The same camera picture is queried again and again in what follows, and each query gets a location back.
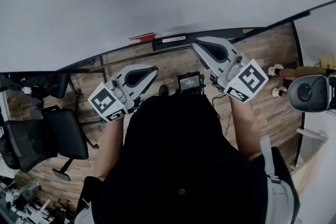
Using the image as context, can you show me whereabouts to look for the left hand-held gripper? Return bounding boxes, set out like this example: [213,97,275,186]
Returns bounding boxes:
[87,65,159,123]

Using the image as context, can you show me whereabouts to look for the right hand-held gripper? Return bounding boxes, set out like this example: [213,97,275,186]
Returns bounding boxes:
[191,36,269,103]

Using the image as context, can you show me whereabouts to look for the white marker with black cap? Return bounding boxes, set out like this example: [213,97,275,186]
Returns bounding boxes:
[160,35,186,44]

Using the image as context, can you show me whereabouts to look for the person's right forearm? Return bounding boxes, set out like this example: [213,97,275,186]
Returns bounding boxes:
[229,98,264,161]

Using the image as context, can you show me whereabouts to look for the person's left forearm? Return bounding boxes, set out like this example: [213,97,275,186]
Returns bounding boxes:
[93,118,126,181]

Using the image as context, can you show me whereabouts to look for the red tape strips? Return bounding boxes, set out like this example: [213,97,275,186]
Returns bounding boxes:
[128,33,159,44]

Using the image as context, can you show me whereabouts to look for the black display device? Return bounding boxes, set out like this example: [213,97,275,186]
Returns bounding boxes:
[176,71,206,94]

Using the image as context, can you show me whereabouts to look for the person in dark shirt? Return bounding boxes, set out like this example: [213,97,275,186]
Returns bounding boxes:
[76,91,301,224]

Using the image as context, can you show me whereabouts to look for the black bag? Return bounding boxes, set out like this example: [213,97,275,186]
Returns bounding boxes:
[0,73,69,99]

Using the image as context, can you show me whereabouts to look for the yellow paper pad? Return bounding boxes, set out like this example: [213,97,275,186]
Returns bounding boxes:
[319,54,336,70]

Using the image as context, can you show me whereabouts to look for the white wooden stand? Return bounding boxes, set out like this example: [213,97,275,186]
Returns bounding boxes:
[296,127,329,169]

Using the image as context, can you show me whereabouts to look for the grey shoulder strap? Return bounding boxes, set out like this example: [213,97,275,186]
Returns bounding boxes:
[259,135,301,224]
[75,198,96,224]

